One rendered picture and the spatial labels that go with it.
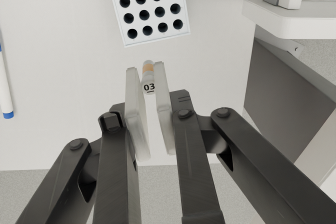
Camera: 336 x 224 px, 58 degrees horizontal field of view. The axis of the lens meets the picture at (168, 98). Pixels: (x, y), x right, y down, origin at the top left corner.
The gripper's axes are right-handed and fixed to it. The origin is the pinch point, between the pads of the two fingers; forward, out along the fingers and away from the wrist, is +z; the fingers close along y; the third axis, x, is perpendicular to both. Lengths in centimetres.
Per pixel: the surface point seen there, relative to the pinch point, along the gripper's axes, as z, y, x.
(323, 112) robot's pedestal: 39, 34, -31
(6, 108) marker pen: 22.3, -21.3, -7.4
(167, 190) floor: 99, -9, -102
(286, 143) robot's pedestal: 43, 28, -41
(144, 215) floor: 99, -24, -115
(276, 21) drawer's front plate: 8.0, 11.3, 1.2
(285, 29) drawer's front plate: 7.0, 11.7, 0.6
